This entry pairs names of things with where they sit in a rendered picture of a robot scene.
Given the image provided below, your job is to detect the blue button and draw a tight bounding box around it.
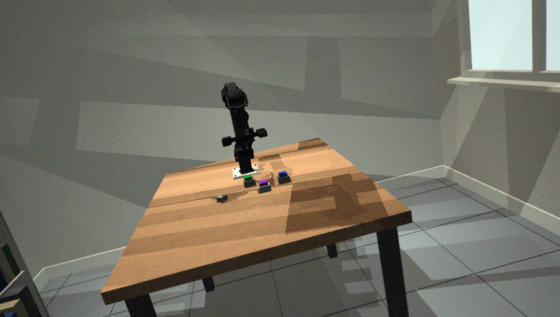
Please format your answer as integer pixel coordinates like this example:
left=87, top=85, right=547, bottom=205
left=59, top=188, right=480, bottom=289
left=277, top=171, right=291, bottom=184

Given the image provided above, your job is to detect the green button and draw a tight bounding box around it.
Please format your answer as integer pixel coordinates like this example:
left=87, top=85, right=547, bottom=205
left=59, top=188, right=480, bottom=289
left=243, top=175, right=256, bottom=188

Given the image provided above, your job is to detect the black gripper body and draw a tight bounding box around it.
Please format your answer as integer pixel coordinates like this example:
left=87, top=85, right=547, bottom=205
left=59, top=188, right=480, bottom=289
left=222, top=123, right=267, bottom=147

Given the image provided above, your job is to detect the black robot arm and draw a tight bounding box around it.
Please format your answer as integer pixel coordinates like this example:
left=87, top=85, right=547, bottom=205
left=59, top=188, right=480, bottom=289
left=221, top=82, right=255, bottom=174

